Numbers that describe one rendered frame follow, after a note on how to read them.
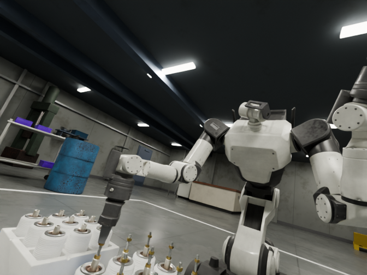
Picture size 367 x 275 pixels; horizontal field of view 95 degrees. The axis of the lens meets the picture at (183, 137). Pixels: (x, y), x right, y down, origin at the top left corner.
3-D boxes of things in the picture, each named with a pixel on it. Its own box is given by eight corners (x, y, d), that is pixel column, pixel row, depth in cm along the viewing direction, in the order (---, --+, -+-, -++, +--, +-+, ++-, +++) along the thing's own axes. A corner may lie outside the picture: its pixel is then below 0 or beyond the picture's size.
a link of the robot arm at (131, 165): (127, 185, 66) (136, 157, 69) (138, 190, 58) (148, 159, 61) (97, 180, 60) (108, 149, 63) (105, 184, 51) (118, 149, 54)
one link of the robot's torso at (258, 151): (238, 153, 112) (231, 103, 96) (300, 160, 93) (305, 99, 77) (222, 185, 92) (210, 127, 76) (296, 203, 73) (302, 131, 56)
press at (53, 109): (25, 166, 540) (60, 95, 612) (34, 170, 493) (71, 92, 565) (-5, 161, 485) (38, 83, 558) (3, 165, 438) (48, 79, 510)
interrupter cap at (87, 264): (110, 268, 56) (110, 265, 56) (96, 280, 49) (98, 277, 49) (89, 261, 57) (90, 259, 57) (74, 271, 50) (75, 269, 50)
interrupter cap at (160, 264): (158, 272, 61) (158, 270, 61) (155, 262, 68) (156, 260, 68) (177, 275, 62) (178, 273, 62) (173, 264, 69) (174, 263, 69)
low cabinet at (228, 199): (246, 214, 811) (249, 195, 835) (232, 214, 619) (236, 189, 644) (209, 203, 919) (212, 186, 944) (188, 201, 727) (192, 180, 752)
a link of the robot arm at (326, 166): (314, 226, 53) (299, 162, 65) (366, 233, 49) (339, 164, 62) (332, 220, 44) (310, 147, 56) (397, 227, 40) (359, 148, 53)
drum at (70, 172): (73, 189, 341) (90, 145, 366) (88, 196, 306) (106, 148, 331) (37, 184, 293) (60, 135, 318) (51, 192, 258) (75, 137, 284)
